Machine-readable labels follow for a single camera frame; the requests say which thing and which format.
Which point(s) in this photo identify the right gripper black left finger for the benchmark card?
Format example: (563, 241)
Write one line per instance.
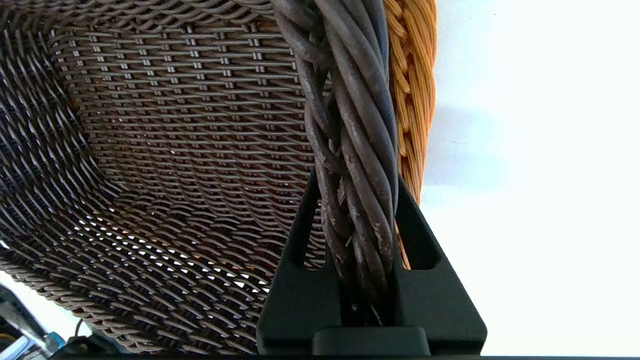
(295, 310)

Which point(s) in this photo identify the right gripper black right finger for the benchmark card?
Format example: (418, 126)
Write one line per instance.
(440, 310)

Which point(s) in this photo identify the dark brown woven basket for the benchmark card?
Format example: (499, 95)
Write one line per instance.
(175, 125)

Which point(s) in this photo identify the orange woven basket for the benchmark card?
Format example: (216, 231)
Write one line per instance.
(415, 75)

